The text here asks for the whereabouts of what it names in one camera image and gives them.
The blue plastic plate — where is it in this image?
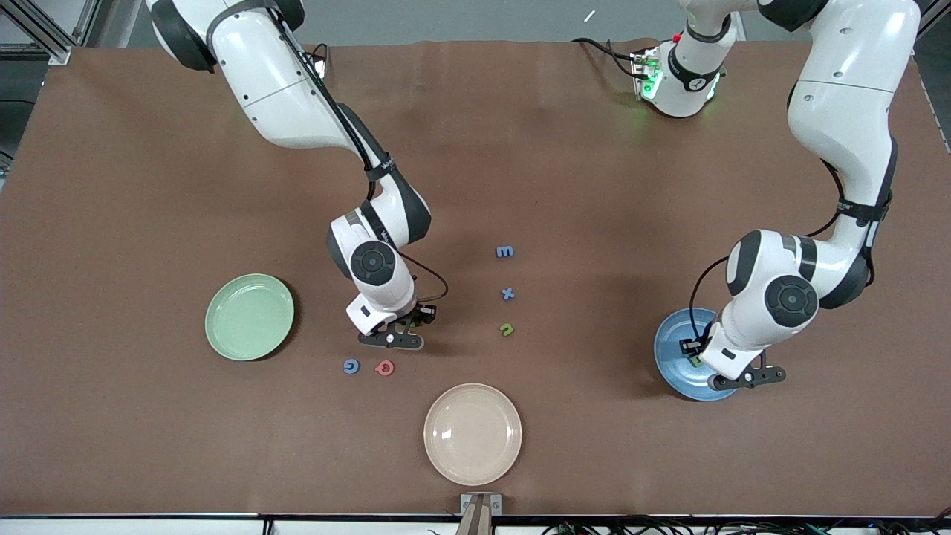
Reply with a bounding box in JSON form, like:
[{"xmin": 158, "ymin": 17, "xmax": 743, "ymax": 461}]
[{"xmin": 654, "ymin": 308, "xmax": 745, "ymax": 402}]

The beige plastic plate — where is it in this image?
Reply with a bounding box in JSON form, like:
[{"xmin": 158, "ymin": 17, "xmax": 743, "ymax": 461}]
[{"xmin": 423, "ymin": 383, "xmax": 523, "ymax": 487}]

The green plastic plate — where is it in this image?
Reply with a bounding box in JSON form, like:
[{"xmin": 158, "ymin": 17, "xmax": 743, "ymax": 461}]
[{"xmin": 204, "ymin": 273, "xmax": 296, "ymax": 363}]

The brown table mat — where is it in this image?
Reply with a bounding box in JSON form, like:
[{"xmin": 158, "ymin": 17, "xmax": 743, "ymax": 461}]
[{"xmin": 0, "ymin": 39, "xmax": 951, "ymax": 517}]

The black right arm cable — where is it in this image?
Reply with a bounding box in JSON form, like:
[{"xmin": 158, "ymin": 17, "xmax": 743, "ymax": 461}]
[{"xmin": 204, "ymin": 0, "xmax": 450, "ymax": 325}]

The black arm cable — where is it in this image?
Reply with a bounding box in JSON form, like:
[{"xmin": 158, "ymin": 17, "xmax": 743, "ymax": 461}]
[
  {"xmin": 204, "ymin": 0, "xmax": 450, "ymax": 325},
  {"xmin": 682, "ymin": 134, "xmax": 900, "ymax": 355}
]

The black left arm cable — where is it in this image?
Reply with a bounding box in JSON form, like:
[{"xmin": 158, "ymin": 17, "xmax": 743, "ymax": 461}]
[{"xmin": 682, "ymin": 134, "xmax": 900, "ymax": 355}]

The black cable bundle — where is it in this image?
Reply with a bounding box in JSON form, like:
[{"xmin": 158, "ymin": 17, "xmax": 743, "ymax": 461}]
[{"xmin": 541, "ymin": 513, "xmax": 951, "ymax": 535}]

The grey metal camera bracket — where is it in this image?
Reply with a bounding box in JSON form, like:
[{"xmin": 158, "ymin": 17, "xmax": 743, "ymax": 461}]
[{"xmin": 455, "ymin": 493, "xmax": 503, "ymax": 535}]

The black left base cable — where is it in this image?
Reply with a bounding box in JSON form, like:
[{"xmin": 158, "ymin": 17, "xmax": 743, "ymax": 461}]
[{"xmin": 571, "ymin": 37, "xmax": 641, "ymax": 79}]

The aluminium frame profile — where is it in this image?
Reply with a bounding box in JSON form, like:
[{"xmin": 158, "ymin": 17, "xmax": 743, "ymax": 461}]
[
  {"xmin": 915, "ymin": 0, "xmax": 951, "ymax": 38},
  {"xmin": 0, "ymin": 0, "xmax": 101, "ymax": 64}
]

